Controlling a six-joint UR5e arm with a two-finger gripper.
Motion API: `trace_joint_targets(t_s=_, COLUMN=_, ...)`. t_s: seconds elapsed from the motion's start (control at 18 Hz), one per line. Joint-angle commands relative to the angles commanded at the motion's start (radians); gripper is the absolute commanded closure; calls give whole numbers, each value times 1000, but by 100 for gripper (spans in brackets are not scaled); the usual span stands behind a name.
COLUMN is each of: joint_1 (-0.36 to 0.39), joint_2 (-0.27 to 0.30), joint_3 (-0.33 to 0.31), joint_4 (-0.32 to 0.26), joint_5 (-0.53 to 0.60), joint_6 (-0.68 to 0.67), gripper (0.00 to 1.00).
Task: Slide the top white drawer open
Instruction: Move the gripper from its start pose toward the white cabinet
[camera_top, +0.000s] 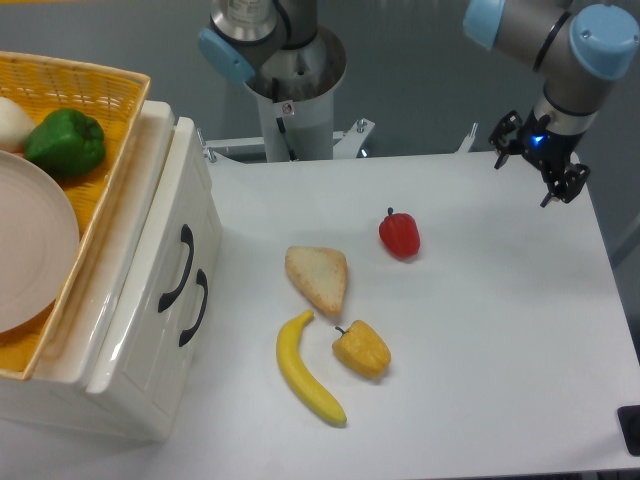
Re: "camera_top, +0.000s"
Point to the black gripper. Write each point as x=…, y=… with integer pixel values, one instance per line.
x=564, y=180

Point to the white drawer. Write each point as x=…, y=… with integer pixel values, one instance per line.
x=160, y=349
x=183, y=192

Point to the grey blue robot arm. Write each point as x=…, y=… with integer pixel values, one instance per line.
x=580, y=55

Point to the white drawer cabinet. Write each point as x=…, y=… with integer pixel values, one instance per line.
x=56, y=394

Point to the red bell pepper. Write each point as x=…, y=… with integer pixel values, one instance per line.
x=399, y=234

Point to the triangular bread slice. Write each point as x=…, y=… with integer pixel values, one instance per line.
x=320, y=274

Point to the yellow bell pepper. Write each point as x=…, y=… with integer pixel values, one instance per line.
x=361, y=349

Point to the black object at table edge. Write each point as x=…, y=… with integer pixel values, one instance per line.
x=629, y=420

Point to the yellow banana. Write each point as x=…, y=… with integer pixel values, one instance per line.
x=298, y=377

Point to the green bell pepper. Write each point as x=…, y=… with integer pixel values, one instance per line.
x=66, y=144

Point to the yellow woven basket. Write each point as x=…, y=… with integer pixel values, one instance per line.
x=114, y=97

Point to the pink plate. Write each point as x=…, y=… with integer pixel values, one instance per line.
x=39, y=240

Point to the white onion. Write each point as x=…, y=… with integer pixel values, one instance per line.
x=16, y=126

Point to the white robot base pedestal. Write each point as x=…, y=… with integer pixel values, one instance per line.
x=294, y=92

